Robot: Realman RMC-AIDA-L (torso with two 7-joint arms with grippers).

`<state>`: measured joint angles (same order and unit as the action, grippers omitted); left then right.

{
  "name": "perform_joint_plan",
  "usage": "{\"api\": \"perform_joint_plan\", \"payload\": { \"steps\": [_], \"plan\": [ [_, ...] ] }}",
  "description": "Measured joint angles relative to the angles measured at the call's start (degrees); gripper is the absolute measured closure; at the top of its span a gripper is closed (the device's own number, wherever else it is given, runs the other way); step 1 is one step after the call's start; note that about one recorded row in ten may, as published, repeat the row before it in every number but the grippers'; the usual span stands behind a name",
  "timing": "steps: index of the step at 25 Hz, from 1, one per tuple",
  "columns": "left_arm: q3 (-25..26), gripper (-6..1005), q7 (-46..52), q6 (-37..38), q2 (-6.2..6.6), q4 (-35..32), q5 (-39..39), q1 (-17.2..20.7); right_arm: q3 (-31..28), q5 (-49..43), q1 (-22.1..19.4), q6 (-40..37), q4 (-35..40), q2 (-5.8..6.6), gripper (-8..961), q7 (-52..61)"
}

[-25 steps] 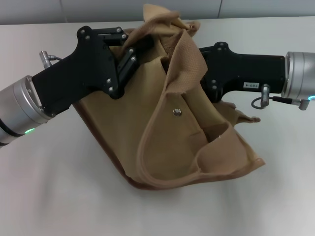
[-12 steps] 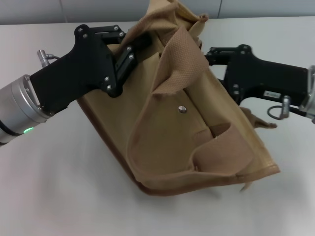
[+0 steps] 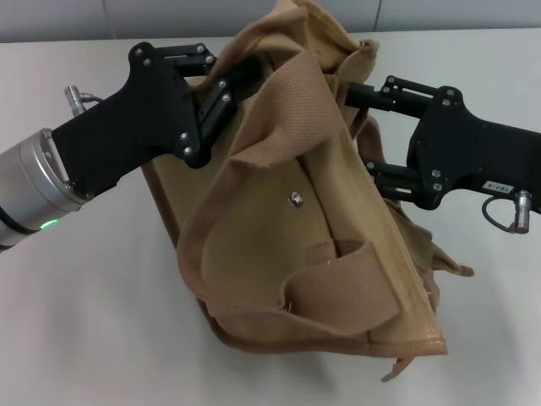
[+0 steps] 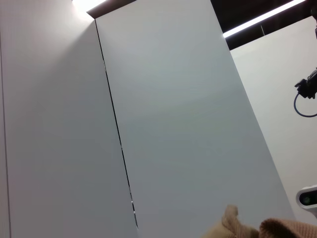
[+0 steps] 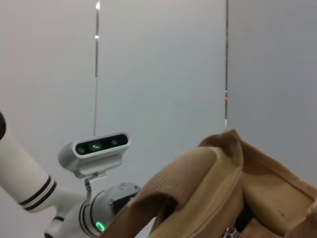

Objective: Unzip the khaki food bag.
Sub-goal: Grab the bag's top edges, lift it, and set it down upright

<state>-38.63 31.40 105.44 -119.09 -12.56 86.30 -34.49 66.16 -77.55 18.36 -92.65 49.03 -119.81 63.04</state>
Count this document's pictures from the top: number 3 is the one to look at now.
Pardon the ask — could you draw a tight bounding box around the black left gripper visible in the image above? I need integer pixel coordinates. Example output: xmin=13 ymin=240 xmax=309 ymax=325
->
xmin=50 ymin=41 xmax=265 ymax=200

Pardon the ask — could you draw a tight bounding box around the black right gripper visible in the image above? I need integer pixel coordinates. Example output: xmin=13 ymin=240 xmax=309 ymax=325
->
xmin=344 ymin=74 xmax=541 ymax=211

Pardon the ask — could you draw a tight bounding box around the khaki canvas food bag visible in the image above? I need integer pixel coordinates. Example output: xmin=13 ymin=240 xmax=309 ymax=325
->
xmin=141 ymin=0 xmax=475 ymax=370

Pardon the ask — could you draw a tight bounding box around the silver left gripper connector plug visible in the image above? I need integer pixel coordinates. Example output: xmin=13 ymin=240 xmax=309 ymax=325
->
xmin=63 ymin=84 xmax=105 ymax=116

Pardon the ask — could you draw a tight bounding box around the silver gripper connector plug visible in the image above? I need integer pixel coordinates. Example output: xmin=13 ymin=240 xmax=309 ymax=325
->
xmin=63 ymin=84 xmax=105 ymax=116
xmin=509 ymin=189 xmax=532 ymax=235

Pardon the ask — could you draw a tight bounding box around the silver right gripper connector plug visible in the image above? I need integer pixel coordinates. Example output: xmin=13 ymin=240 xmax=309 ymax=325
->
xmin=509 ymin=189 xmax=532 ymax=235

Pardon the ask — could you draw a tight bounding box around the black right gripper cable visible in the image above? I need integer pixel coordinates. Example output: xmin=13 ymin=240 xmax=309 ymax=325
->
xmin=483 ymin=195 xmax=515 ymax=233

